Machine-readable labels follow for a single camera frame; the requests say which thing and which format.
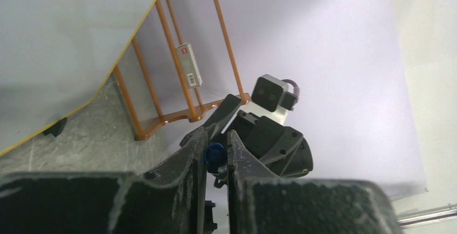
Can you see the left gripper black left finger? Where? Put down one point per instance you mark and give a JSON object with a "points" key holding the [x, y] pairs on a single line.
{"points": [[169, 198]]}

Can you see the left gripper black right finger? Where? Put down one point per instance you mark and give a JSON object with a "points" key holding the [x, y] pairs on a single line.
{"points": [[261, 202]]}

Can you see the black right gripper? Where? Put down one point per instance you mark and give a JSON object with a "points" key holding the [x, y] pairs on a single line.
{"points": [[282, 149]]}

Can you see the blue marker cap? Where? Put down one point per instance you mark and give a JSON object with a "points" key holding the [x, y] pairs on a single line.
{"points": [[215, 157]]}

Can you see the yellow-framed whiteboard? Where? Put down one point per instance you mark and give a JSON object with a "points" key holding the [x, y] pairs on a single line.
{"points": [[55, 57]]}

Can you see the black whiteboard foot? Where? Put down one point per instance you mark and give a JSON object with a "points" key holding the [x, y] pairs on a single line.
{"points": [[57, 128]]}

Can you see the white red box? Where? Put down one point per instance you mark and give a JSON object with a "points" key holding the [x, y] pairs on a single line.
{"points": [[189, 65]]}

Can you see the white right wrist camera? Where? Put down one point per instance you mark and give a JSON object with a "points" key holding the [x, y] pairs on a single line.
{"points": [[273, 98]]}

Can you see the aluminium rail by wall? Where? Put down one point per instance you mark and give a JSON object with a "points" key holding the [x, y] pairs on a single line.
{"points": [[427, 217]]}

